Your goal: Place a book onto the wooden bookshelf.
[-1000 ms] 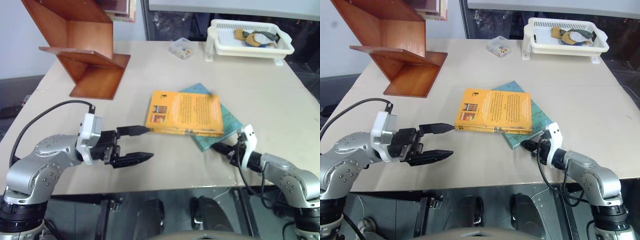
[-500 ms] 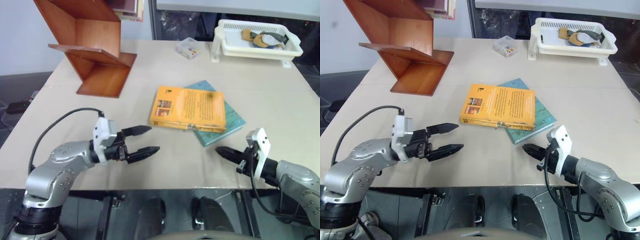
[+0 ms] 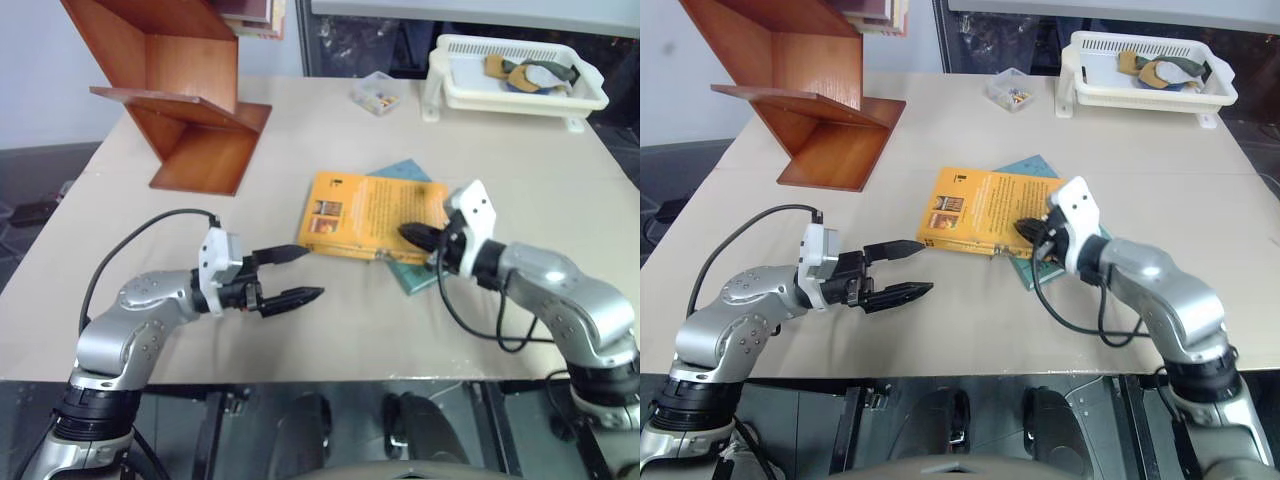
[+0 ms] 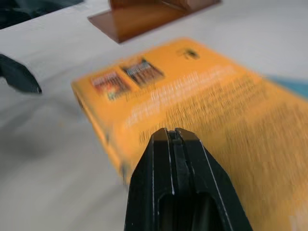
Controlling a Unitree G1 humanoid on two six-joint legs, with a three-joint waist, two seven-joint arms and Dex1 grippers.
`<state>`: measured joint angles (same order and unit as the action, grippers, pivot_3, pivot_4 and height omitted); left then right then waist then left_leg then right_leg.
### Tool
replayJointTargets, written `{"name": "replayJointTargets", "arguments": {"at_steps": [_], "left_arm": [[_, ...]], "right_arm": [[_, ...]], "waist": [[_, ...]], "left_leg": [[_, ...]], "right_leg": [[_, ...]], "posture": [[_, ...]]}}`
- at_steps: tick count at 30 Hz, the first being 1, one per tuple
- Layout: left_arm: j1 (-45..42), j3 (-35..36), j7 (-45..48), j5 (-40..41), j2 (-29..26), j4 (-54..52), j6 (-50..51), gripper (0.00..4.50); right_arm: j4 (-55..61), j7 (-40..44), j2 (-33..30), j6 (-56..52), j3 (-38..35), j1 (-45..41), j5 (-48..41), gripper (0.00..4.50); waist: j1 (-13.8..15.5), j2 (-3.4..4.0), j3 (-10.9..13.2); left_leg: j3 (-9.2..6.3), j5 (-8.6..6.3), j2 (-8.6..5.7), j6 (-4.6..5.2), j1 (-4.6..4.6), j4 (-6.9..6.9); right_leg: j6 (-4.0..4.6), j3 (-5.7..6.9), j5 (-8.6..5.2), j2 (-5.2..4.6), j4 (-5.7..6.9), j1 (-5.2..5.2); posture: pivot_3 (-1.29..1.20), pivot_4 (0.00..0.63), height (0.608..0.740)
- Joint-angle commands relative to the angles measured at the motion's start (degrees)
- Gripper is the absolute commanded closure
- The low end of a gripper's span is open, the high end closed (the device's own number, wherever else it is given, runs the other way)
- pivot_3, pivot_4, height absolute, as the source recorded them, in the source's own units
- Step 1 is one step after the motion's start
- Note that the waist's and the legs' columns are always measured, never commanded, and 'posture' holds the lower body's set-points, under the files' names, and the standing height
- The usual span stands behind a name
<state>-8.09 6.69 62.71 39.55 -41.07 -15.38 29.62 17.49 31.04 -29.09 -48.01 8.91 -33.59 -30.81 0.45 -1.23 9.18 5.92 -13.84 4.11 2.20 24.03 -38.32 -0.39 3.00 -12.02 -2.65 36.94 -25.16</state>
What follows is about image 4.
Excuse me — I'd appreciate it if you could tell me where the orange book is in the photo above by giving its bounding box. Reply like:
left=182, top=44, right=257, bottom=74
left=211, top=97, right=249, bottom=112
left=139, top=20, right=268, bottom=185
left=70, top=37, right=308, bottom=231

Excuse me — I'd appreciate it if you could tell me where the wooden bookshelf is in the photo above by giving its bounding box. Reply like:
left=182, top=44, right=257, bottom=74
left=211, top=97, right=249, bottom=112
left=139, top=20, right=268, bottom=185
left=87, top=0, right=222, bottom=44

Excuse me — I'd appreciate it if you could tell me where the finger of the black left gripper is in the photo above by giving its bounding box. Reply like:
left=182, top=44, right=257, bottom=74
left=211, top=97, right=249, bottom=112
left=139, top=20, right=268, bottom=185
left=0, top=53, right=43, bottom=95

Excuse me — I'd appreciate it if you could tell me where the teal book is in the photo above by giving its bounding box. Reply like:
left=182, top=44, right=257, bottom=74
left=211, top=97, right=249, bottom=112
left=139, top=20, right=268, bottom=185
left=265, top=75, right=308, bottom=99

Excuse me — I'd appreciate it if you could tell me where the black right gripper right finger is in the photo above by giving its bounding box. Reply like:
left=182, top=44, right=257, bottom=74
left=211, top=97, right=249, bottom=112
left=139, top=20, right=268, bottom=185
left=174, top=128, right=254, bottom=231

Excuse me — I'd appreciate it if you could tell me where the dark blurred background object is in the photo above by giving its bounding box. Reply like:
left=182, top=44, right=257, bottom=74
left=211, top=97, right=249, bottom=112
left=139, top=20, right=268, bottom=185
left=0, top=0, right=84, bottom=30

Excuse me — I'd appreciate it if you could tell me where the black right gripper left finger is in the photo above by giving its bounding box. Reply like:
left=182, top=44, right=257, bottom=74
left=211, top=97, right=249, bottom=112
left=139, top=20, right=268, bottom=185
left=124, top=128, right=183, bottom=231

